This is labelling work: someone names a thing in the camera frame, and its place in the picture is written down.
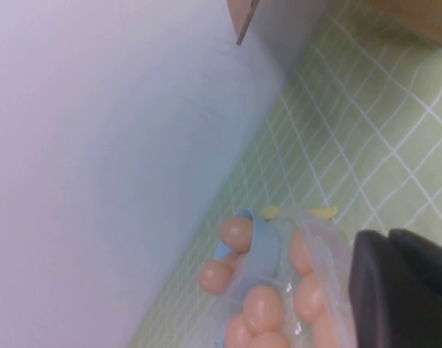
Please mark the yellow plastic utensil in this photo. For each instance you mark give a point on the yellow plastic utensil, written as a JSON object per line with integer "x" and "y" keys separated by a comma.
{"x": 324, "y": 212}

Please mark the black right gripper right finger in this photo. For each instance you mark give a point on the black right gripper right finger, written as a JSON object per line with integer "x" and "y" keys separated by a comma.
{"x": 431, "y": 268}

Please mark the clear plastic egg box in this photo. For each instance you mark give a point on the clear plastic egg box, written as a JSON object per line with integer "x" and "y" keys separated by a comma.
{"x": 329, "y": 253}

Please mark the light blue cup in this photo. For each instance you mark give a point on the light blue cup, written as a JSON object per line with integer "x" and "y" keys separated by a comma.
{"x": 266, "y": 250}

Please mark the green checked tablecloth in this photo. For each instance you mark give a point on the green checked tablecloth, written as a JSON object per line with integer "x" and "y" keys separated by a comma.
{"x": 351, "y": 127}

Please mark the brown cardboard box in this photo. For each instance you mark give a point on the brown cardboard box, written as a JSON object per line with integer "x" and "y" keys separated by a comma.
{"x": 416, "y": 18}

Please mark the beige plastic egg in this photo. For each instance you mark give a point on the beige plastic egg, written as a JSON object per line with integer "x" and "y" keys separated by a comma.
{"x": 270, "y": 341}
{"x": 308, "y": 299}
{"x": 262, "y": 308}
{"x": 235, "y": 233}
{"x": 213, "y": 277}
{"x": 238, "y": 331}
{"x": 326, "y": 335}
{"x": 300, "y": 252}

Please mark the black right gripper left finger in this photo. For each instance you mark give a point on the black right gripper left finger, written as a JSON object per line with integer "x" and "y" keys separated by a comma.
{"x": 387, "y": 308}

